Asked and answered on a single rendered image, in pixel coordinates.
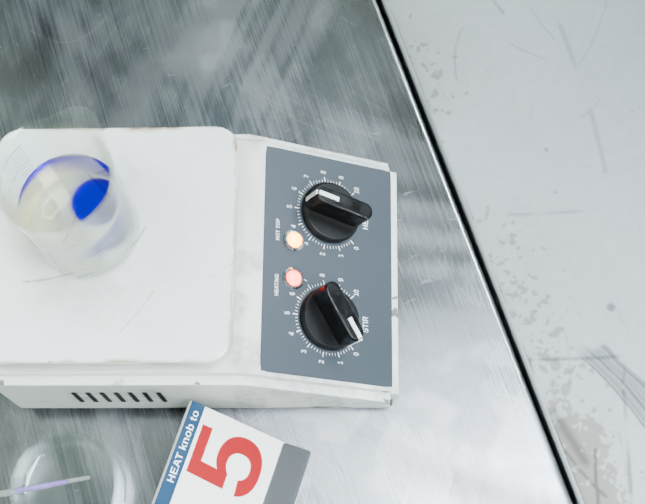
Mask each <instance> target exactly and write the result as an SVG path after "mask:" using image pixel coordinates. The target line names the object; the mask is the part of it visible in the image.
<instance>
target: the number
mask: <svg viewBox="0 0 645 504"><path fill-rule="evenodd" d="M272 446H273V443H272V442H270V441H268V440H266V439H263V438H261V437H259V436H257V435H254V434H252V433H250V432H248V431H246V430H243V429H241V428H239V427H237V426H235V425H232V424H230V423H228V422H226V421H223V420H221V419H219V418H217V417H215V416H212V415H210V414H208V413H206V412H203V415H202V417H201V420H200V423H199V425H198V428H197V431H196V434H195V436H194V439H193V442H192V445H191V447H190V450H189V453H188V456H187V458H186V461H185V464H184V466H183V469H182V472H181V475H180V477H179V480H178V483H177V486H176V488H175V491H174V494H173V497H172V499H171V502H170V504H253V501H254V498H255V495H256V492H257V490H258V487H259V484H260V481H261V478H262V475H263V472H264V469H265V466H266V464H267V461H268V458H269V455H270V452H271V449H272Z"/></svg>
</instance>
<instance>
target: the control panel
mask: <svg viewBox="0 0 645 504"><path fill-rule="evenodd" d="M324 182H330V183H334V184H337V185H340V186H341V187H343V188H345V189H346V190H347V191H348V192H349V193H350V194H351V195H352V197H353V198H354V199H357V200H359V201H362V202H364V203H367V204H368V205H370V206H371V208H372V216H371V218H370V219H368V220H367V221H365V222H364V223H362V224H361V225H359V226H358V228H357V230H356V232H355V233H354V234H353V236H351V237H350V238H349V239H347V240H346V241H344V242H341V243H336V244H333V243H327V242H324V241H322V240H320V239H318V238H317V237H315V236H314V235H313V234H312V233H311V232H310V231H309V229H308V228H307V226H306V225H305V223H304V220H303V217H302V211H301V208H302V201H303V198H304V196H305V194H306V193H307V192H308V190H310V189H311V188H312V187H313V186H315V185H317V184H319V183H324ZM292 232H296V233H298V234H299V235H300V236H301V238H302V243H301V245H300V246H299V247H298V248H294V247H292V246H291V245H289V243H288V241H287V237H288V234H290V233H292ZM292 270H295V271H297V272H299V273H300V275H301V282H300V284H299V285H297V286H292V285H290V284H289V283H288V281H287V277H286V276H287V273H288V272H289V271H292ZM330 281H334V282H336V283H337V284H338V285H339V286H340V288H341V290H342V291H343V292H344V293H345V294H346V295H348V296H349V297H350V299H351V300H352V301H353V303H354V304H355V306H356V308H357V311H358V314H359V323H360V325H361V326H362V328H363V331H364V336H363V338H362V339H363V340H362V341H360V342H358V343H356V344H354V345H352V346H350V347H348V346H347V347H345V348H343V349H341V350H337V351H327V350H323V349H321V348H319V347H317V346H315V345H314V344H313V343H312V342H311V341H310V340H309V339H308V338H307V337H306V335H305V333H304V332H303V329H302V327H301V323H300V308H301V305H302V303H303V301H304V299H305V298H306V296H307V295H308V294H310V293H311V292H312V291H314V290H316V289H317V288H319V287H321V286H323V285H324V284H326V283H328V282H330ZM260 366H261V370H262V371H266V372H272V373H280V374H287V375H295V376H303V377H311V378H319V379H327V380H334V381H342V382H350V383H358V384H366V385H374V386H381V387H392V268H391V177H390V172H388V171H385V170H380V169H375V168H371V167H366V166H361V165H357V164H352V163H347V162H342V161H338V160H333V159H328V158H323V157H319V156H314V155H309V154H305V153H300V152H295V151H290V150H286V149H281V148H276V147H270V146H267V150H266V164H265V201H264V237H263V274H262V311H261V348H260Z"/></svg>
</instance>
